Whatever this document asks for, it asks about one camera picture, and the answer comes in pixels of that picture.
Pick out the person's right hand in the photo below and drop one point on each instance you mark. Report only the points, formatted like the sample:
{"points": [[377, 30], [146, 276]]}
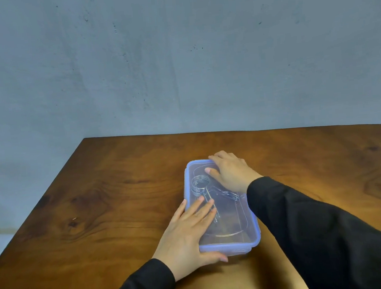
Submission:
{"points": [[234, 175]]}

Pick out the person's left middle finger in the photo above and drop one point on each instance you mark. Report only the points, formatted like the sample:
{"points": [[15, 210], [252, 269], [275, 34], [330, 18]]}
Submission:
{"points": [[204, 210]]}

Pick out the clear blue-rimmed plastic container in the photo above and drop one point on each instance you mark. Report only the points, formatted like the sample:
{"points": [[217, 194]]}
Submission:
{"points": [[229, 225]]}

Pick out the person's left thumb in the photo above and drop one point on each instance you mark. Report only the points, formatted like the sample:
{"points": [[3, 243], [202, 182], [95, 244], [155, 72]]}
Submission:
{"points": [[214, 256]]}

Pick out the person's left little finger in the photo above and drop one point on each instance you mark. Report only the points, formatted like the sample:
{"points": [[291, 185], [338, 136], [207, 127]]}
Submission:
{"points": [[180, 209]]}

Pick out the person's right forearm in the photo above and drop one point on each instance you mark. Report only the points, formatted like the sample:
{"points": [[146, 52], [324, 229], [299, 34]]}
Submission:
{"points": [[319, 238]]}

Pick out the person's left hand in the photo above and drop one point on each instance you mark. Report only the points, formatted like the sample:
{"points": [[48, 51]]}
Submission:
{"points": [[181, 240]]}

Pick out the person's left forearm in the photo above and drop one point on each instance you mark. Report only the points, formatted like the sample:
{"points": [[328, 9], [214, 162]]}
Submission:
{"points": [[141, 288]]}

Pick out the person's right thumb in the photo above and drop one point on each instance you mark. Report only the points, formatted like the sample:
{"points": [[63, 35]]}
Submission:
{"points": [[213, 174]]}

